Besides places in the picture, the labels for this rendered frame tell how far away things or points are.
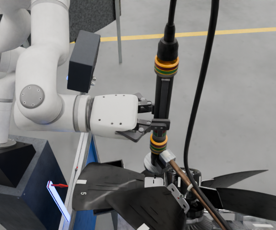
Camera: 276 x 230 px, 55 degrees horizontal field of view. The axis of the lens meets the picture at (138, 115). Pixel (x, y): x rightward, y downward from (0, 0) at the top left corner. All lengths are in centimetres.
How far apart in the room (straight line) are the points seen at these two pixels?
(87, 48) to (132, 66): 187
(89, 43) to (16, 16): 50
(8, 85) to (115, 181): 60
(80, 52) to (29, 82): 81
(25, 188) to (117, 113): 81
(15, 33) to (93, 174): 55
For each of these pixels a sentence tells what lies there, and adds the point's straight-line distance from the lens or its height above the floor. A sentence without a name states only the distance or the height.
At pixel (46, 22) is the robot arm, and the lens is 68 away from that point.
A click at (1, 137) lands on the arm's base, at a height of 112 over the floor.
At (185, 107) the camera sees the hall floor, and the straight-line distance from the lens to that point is 275.
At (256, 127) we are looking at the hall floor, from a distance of 279.
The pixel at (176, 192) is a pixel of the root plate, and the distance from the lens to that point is 84.
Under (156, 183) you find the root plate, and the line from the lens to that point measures 92.
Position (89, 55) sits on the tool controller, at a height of 123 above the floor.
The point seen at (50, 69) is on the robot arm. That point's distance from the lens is 55.
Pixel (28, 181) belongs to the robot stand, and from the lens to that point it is 130.
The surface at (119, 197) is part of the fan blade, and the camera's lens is 66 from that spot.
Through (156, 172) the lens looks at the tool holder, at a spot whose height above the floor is 136.
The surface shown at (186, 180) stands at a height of 145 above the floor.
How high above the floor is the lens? 201
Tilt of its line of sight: 49 degrees down
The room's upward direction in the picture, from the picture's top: straight up
